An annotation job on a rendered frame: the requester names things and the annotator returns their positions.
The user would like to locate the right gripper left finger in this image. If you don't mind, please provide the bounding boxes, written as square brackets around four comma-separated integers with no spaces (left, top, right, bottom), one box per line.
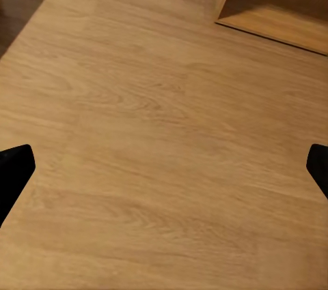
[0,144,36,226]

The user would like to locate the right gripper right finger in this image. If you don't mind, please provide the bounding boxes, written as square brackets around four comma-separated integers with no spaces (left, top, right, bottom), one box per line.
[306,144,328,199]

